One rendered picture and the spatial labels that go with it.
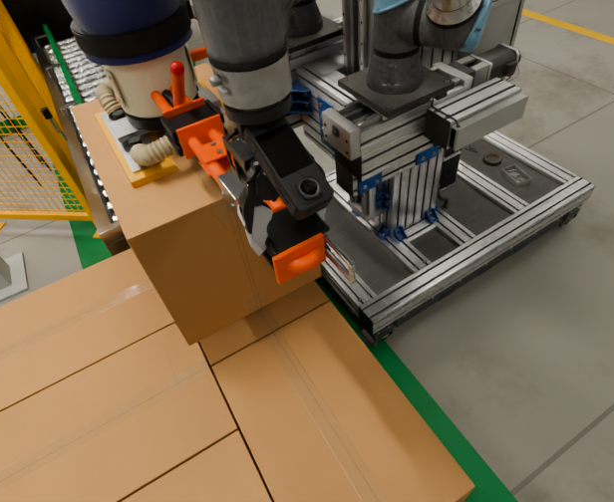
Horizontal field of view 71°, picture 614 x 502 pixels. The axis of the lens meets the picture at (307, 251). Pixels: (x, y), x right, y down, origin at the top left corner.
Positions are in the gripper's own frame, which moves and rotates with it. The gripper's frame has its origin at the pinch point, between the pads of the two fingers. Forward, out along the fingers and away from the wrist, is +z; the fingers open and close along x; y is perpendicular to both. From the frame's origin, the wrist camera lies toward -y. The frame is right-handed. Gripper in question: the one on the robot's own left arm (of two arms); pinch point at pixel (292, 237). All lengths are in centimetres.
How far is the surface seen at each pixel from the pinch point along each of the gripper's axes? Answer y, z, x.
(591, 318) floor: -10, 122, -120
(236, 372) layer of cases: 23, 66, 15
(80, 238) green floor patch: 178, 122, 54
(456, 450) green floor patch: -18, 120, -37
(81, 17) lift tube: 54, -16, 9
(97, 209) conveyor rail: 111, 62, 31
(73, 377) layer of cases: 48, 66, 55
